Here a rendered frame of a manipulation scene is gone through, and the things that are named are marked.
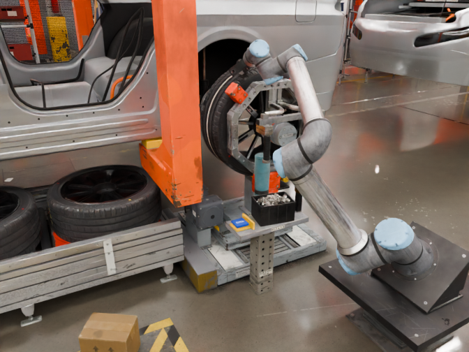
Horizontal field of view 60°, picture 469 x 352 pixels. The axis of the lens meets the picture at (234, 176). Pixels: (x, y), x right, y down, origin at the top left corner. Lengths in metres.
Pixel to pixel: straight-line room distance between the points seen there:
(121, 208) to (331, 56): 1.81
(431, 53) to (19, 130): 3.65
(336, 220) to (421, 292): 0.52
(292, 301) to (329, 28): 1.84
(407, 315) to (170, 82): 1.48
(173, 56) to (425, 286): 1.53
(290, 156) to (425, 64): 3.12
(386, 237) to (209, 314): 1.01
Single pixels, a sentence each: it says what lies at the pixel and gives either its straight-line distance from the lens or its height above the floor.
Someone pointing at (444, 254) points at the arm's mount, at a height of 0.49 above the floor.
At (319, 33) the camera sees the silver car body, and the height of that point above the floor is 1.32.
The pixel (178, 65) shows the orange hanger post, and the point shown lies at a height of 1.26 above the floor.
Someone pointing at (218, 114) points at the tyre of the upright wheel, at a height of 0.95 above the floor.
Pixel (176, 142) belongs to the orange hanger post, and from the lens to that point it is 2.06.
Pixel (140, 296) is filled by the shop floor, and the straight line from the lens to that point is 2.46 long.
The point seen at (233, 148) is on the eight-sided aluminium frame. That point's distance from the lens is 2.28.
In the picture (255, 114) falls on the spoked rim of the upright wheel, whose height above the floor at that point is 0.92.
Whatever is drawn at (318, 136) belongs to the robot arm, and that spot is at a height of 1.06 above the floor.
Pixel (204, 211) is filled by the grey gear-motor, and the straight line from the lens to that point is 2.47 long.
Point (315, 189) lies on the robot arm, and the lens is 1.69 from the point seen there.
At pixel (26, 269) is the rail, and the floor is 0.33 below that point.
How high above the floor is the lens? 1.56
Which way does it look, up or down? 24 degrees down
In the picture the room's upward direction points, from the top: straight up
